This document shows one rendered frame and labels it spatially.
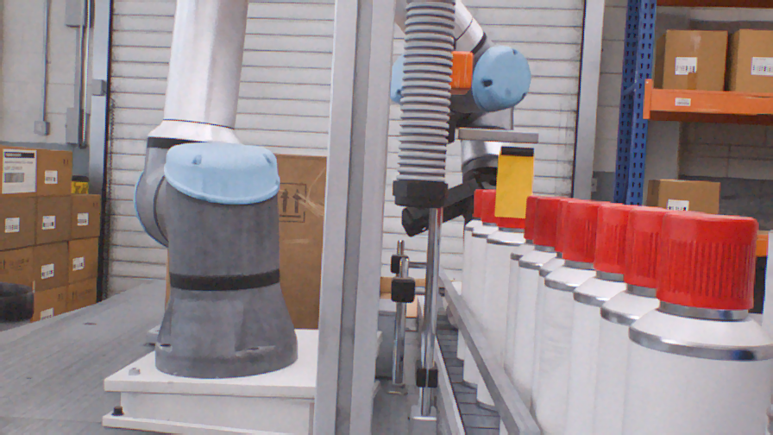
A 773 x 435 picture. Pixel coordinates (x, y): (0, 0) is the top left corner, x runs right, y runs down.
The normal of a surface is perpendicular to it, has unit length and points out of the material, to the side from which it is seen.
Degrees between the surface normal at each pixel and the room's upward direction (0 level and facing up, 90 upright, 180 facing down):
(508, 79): 90
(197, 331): 75
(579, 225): 90
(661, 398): 90
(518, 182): 90
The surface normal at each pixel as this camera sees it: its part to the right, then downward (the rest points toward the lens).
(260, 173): 0.81, 0.00
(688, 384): -0.45, 0.02
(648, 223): -0.76, -0.01
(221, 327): 0.12, -0.22
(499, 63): 0.47, 0.07
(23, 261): 1.00, 0.01
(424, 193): 0.25, 0.07
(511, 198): -0.01, 0.05
